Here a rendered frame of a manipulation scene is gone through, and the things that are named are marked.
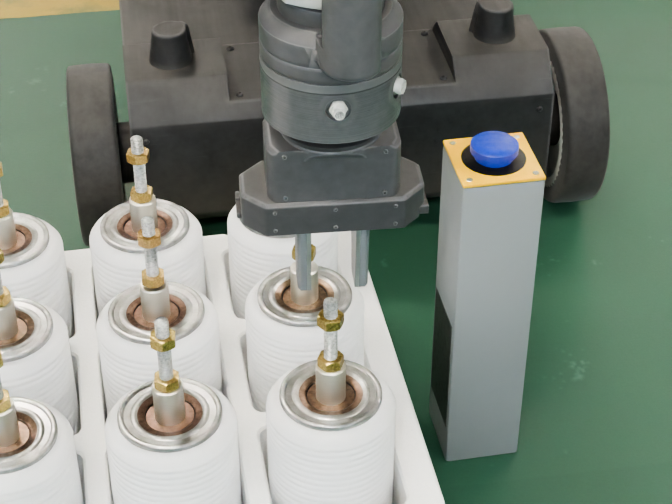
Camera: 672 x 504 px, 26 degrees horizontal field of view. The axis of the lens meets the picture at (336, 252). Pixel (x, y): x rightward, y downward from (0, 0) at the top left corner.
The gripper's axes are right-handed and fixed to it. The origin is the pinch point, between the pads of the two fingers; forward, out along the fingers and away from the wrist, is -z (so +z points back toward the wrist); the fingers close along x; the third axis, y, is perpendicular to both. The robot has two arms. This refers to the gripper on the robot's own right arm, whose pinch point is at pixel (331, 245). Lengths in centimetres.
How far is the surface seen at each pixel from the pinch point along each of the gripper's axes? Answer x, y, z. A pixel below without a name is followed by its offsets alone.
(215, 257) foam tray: 7.8, -27.0, -20.9
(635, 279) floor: -38, -42, -39
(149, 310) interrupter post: 13.2, -9.8, -12.6
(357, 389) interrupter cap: -1.9, -0.2, -13.5
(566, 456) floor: -23.8, -16.3, -38.9
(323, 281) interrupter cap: -0.7, -13.3, -13.6
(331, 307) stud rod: 0.1, 0.4, -5.0
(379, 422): -3.2, 2.9, -14.0
